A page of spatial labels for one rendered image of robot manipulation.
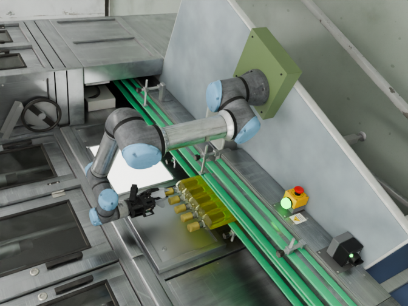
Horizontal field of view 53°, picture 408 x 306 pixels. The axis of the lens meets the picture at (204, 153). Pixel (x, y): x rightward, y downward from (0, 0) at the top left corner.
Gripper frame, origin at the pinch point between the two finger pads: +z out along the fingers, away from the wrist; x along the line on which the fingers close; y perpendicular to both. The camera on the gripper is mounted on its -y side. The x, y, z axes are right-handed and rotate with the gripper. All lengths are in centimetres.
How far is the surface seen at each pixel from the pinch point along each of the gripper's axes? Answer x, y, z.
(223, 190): 6.3, 14.5, 21.1
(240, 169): 15.5, 13.5, 29.4
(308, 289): 6, 71, 22
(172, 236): -12.7, 14.9, -2.9
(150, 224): -12.7, 4.7, -8.9
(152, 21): 24, -142, 60
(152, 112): 5, -58, 21
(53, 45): 23, -116, -16
